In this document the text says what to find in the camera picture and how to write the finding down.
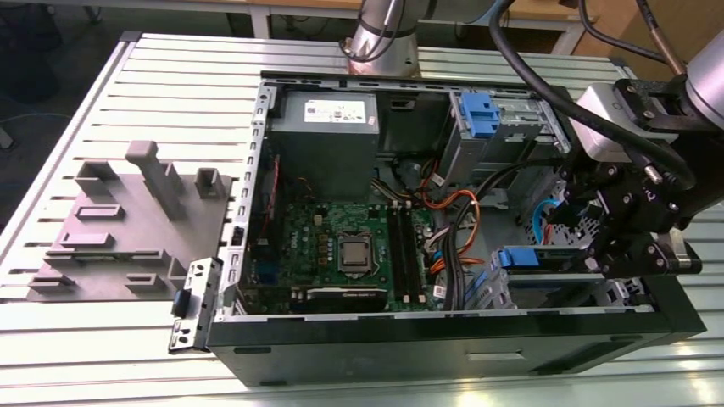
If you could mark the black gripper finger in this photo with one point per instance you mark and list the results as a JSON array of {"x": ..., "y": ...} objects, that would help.
[
  {"x": 583, "y": 182},
  {"x": 634, "y": 254}
]

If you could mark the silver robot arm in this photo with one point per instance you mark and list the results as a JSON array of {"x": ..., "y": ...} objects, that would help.
[{"x": 385, "y": 46}]

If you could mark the metal disk bay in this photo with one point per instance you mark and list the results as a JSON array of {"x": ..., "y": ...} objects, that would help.
[{"x": 554, "y": 277}]

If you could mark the metal drive cage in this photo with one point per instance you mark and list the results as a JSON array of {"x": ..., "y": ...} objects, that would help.
[{"x": 510, "y": 144}]

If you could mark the blue drive latch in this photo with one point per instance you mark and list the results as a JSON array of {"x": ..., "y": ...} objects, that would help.
[{"x": 479, "y": 114}]

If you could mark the silver CPU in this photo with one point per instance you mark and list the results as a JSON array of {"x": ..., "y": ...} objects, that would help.
[{"x": 355, "y": 253}]

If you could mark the brown board panel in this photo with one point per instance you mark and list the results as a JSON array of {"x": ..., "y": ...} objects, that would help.
[{"x": 707, "y": 17}]

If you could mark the grey power supply unit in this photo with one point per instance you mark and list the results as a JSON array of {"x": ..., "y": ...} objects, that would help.
[{"x": 323, "y": 161}]

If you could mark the CPU socket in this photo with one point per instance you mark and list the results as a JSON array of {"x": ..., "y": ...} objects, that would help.
[{"x": 338, "y": 254}]

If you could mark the black PC case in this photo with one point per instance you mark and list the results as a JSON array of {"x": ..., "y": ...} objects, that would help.
[{"x": 397, "y": 352}]

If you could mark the black graphics card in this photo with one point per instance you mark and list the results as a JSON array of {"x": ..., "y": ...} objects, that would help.
[{"x": 346, "y": 297}]

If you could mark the green motherboard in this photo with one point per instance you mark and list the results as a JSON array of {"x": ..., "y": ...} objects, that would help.
[{"x": 306, "y": 271}]

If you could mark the grey parts rack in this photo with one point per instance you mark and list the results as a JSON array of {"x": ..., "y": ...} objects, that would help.
[{"x": 130, "y": 237}]

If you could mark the black office chair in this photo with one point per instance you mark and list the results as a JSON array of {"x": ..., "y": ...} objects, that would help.
[{"x": 29, "y": 55}]

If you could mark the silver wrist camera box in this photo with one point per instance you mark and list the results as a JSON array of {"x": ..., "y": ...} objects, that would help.
[{"x": 606, "y": 114}]

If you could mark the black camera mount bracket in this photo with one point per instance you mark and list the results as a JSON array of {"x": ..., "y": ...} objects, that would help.
[{"x": 651, "y": 93}]

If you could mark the wooden desk white frame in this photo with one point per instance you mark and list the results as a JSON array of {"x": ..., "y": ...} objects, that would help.
[{"x": 543, "y": 19}]

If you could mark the metal expansion slot bracket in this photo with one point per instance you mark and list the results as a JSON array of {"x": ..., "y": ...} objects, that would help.
[{"x": 198, "y": 288}]

